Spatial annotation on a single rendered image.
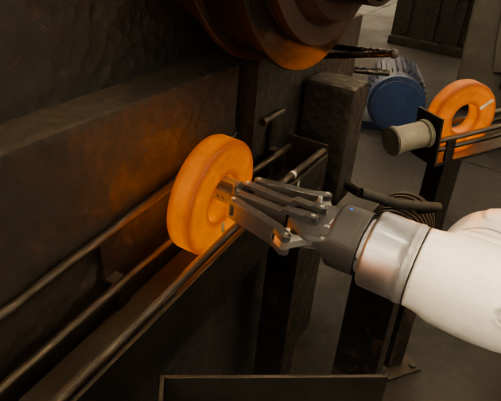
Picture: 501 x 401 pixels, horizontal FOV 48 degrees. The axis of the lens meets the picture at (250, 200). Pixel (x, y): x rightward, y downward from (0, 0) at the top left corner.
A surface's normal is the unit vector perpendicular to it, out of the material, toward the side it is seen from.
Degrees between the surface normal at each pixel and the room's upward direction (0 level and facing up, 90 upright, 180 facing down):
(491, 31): 90
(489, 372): 0
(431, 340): 0
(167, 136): 90
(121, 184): 90
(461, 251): 21
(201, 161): 31
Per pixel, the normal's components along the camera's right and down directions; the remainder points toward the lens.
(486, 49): -0.69, 0.30
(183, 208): -0.45, 0.18
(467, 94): 0.34, 0.50
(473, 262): -0.18, -0.53
